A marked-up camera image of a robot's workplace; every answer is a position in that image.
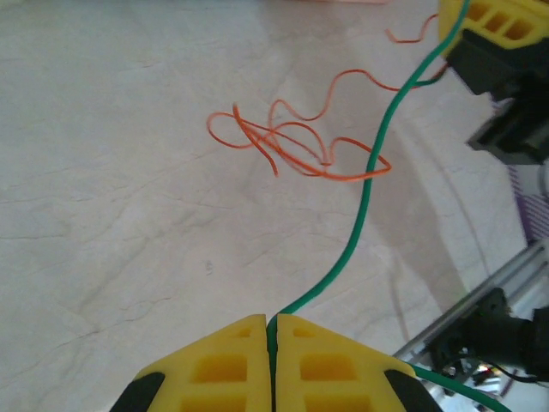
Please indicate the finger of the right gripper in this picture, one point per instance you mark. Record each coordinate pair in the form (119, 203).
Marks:
(450, 21)
(532, 10)

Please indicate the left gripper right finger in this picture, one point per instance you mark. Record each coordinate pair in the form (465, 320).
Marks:
(334, 373)

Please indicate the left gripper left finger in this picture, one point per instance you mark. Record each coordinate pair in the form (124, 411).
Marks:
(214, 369)

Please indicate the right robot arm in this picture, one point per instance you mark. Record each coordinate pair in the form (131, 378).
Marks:
(527, 343)

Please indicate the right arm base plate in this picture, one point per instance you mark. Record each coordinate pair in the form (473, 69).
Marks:
(472, 326)

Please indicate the aluminium mounting rail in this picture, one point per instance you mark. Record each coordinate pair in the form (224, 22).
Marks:
(506, 274)

